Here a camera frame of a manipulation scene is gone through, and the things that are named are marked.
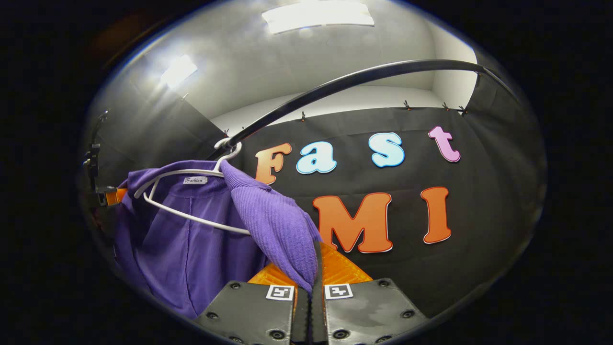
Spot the purple ribbed shirt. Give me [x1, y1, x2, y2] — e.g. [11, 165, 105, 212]
[114, 160, 322, 319]

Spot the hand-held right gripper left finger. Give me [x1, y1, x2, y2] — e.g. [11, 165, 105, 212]
[195, 261, 309, 345]

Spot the large ceiling light panel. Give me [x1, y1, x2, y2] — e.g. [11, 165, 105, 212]
[261, 1, 375, 35]

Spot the black backdrop cloth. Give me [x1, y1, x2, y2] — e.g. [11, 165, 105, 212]
[96, 86, 546, 319]

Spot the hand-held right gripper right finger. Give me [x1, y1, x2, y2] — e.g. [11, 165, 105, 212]
[310, 241, 428, 345]

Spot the small ceiling light panel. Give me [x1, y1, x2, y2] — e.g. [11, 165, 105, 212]
[159, 54, 198, 90]

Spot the white clothes hanger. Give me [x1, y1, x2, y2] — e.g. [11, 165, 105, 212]
[133, 138, 252, 236]

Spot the black clothes rack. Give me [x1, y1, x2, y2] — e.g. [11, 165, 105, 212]
[206, 59, 520, 161]

